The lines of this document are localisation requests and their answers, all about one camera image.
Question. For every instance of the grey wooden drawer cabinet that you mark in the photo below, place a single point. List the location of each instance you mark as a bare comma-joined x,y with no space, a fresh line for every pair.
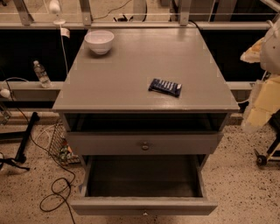
108,94

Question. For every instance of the black wheeled cart leg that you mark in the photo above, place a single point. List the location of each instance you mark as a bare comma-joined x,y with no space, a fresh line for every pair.
272,154

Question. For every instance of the dark blue snack packet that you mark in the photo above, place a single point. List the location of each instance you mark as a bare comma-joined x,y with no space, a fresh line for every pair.
165,87

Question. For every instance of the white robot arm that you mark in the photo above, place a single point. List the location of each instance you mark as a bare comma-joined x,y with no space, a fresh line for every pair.
264,99

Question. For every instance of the white desk lamp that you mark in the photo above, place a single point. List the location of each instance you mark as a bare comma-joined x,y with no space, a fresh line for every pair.
55,8

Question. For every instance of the wire mesh basket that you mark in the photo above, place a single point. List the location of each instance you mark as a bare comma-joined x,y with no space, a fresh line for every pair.
59,148

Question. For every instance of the black tripod stand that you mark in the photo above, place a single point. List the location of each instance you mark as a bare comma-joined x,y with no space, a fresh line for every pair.
23,137

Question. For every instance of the white ceramic bowl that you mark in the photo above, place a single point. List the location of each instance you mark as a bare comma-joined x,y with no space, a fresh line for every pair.
100,42

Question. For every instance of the clear plastic water bottle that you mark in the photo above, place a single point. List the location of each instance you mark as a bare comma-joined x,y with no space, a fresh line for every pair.
41,74

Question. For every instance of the grey top drawer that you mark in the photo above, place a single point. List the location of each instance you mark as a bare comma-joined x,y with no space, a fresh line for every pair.
93,144

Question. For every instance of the grey drawer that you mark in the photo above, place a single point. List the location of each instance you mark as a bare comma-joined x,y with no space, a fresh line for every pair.
143,185
93,144

